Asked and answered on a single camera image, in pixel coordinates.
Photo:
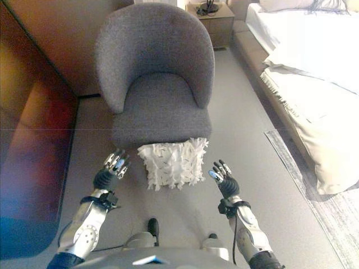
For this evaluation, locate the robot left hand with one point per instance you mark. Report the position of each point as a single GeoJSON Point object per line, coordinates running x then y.
{"type": "Point", "coordinates": [108, 179]}

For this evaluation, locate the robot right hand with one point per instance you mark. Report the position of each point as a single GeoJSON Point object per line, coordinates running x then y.
{"type": "Point", "coordinates": [228, 185]}

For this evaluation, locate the white fringed cushion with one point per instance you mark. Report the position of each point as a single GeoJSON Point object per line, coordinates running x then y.
{"type": "Point", "coordinates": [174, 165]}

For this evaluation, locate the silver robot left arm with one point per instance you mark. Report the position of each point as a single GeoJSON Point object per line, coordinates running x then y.
{"type": "Point", "coordinates": [84, 232]}

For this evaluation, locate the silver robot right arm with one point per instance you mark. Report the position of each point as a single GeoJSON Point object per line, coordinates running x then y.
{"type": "Point", "coordinates": [249, 232]}

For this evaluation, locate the silver robot right leg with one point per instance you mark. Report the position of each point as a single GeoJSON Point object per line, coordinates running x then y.
{"type": "Point", "coordinates": [214, 246]}

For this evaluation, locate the silver robot leg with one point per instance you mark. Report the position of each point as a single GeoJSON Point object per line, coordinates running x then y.
{"type": "Point", "coordinates": [143, 238]}
{"type": "Point", "coordinates": [214, 246]}

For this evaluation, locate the silver robot left leg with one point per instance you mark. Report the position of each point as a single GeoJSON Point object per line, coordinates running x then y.
{"type": "Point", "coordinates": [143, 238]}

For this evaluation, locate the grey robot torso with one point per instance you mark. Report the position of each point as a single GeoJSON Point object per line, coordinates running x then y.
{"type": "Point", "coordinates": [179, 259]}

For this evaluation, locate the brown wooden cabinet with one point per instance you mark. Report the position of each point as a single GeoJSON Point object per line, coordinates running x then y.
{"type": "Point", "coordinates": [31, 126]}

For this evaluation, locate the cream duvet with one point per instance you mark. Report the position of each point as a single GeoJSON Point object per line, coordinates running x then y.
{"type": "Point", "coordinates": [325, 120]}

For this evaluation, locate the grey fabric armchair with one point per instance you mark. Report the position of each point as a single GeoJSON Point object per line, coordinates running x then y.
{"type": "Point", "coordinates": [157, 70]}

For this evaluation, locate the wooden nightstand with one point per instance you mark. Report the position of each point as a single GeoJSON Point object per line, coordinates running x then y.
{"type": "Point", "coordinates": [217, 26]}

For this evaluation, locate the white bed mattress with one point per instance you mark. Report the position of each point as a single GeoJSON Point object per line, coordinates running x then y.
{"type": "Point", "coordinates": [314, 42]}

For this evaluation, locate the black lamp base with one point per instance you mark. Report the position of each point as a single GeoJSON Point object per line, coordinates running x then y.
{"type": "Point", "coordinates": [207, 8]}

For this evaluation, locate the white pillow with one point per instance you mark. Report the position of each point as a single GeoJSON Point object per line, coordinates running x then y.
{"type": "Point", "coordinates": [286, 5]}

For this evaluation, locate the grey tasselled throw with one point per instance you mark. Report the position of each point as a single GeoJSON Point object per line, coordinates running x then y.
{"type": "Point", "coordinates": [328, 5]}

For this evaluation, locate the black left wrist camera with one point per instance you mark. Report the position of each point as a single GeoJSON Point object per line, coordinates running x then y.
{"type": "Point", "coordinates": [110, 199]}

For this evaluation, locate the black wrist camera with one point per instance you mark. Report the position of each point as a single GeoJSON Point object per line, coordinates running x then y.
{"type": "Point", "coordinates": [225, 208]}
{"type": "Point", "coordinates": [110, 199]}

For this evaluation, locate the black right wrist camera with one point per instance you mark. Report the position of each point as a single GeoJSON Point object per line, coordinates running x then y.
{"type": "Point", "coordinates": [225, 208]}

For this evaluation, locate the beige upholstered bed frame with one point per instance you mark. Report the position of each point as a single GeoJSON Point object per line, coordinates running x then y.
{"type": "Point", "coordinates": [249, 53]}

